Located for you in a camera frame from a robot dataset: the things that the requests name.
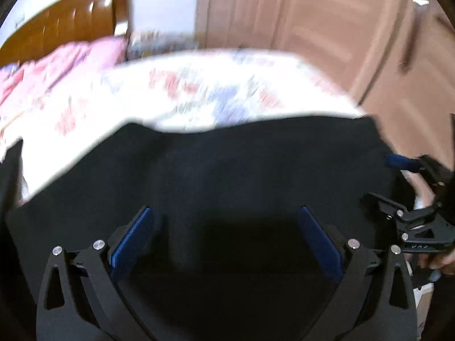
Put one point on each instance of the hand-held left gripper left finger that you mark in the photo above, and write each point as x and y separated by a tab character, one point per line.
131	241

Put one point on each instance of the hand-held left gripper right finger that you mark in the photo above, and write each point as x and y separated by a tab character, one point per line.
321	245

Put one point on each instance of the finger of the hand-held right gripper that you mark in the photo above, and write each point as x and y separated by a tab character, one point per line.
423	225
403	162

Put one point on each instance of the black pants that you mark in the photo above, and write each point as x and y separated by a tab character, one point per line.
231	170

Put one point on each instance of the person's right hand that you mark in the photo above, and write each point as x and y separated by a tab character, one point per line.
440	260

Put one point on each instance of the person's dark jacket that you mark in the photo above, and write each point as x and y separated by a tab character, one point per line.
442	309

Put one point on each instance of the small white tag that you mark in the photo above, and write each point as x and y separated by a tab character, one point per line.
422	2

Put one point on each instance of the floral bed sheet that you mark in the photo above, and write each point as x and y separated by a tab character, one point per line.
195	88

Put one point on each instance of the wooden wardrobe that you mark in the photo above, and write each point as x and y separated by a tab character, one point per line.
302	17

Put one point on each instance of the pink quilt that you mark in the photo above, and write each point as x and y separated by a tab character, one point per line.
53	67

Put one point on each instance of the patterned pillow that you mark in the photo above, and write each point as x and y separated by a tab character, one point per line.
160	44

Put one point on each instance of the purple cloth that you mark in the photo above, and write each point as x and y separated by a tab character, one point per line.
10	69

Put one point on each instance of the wooden headboard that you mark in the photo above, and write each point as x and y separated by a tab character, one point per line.
64	25

